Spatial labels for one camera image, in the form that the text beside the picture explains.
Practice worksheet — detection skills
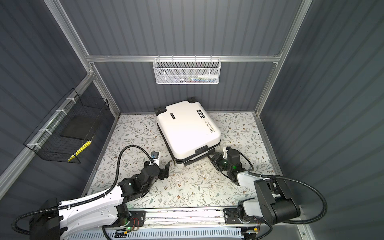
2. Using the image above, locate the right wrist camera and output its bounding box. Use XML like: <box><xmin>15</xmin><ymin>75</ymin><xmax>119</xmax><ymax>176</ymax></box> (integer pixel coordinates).
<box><xmin>223</xmin><ymin>147</ymin><xmax>242</xmax><ymax>171</ymax></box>

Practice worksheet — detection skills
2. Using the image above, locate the white black suitcase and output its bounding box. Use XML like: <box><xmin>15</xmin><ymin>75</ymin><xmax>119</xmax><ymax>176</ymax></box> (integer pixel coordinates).
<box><xmin>154</xmin><ymin>97</ymin><xmax>222</xmax><ymax>166</ymax></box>

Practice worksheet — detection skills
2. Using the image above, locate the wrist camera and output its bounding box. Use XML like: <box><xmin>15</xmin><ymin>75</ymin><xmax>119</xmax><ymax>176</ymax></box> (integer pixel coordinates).
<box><xmin>223</xmin><ymin>147</ymin><xmax>242</xmax><ymax>171</ymax></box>
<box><xmin>141</xmin><ymin>152</ymin><xmax>161</xmax><ymax>185</ymax></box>

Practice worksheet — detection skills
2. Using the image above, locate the white perforated cable duct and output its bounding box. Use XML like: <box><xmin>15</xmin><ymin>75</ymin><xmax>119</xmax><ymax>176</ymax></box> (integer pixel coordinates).
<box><xmin>65</xmin><ymin>227</ymin><xmax>244</xmax><ymax>240</ymax></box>

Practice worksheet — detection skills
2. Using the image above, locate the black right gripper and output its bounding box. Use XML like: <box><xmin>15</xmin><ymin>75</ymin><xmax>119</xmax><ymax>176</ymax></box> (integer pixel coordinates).
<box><xmin>208</xmin><ymin>152</ymin><xmax>233</xmax><ymax>173</ymax></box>

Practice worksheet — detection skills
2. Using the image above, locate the white wire mesh basket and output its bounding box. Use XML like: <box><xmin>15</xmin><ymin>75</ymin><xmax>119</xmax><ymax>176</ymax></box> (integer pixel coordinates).
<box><xmin>153</xmin><ymin>57</ymin><xmax>222</xmax><ymax>85</ymax></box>

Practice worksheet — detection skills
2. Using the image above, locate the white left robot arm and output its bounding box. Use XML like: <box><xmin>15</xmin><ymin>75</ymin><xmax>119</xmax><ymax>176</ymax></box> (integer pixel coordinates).
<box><xmin>11</xmin><ymin>152</ymin><xmax>170</xmax><ymax>240</ymax></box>

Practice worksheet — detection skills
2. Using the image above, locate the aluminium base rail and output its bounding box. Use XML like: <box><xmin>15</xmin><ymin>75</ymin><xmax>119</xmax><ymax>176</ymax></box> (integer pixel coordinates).
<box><xmin>132</xmin><ymin>207</ymin><xmax>261</xmax><ymax>228</ymax></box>

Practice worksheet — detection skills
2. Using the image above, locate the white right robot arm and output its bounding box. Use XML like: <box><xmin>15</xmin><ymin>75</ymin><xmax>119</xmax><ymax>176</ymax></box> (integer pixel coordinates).
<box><xmin>208</xmin><ymin>147</ymin><xmax>328</xmax><ymax>225</ymax></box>

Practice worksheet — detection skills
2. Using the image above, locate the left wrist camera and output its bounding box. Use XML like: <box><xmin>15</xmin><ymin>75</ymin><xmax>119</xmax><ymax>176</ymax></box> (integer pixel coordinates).
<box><xmin>141</xmin><ymin>152</ymin><xmax>161</xmax><ymax>185</ymax></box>

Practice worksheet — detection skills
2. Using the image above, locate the black wire mesh basket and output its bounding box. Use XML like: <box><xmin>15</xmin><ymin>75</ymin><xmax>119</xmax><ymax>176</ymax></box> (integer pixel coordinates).
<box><xmin>24</xmin><ymin>91</ymin><xmax>110</xmax><ymax>164</ymax></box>

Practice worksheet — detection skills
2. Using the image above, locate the yellow black striped tape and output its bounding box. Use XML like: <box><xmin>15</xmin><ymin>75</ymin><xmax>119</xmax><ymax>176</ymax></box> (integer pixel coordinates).
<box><xmin>67</xmin><ymin>141</ymin><xmax>92</xmax><ymax>162</ymax></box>

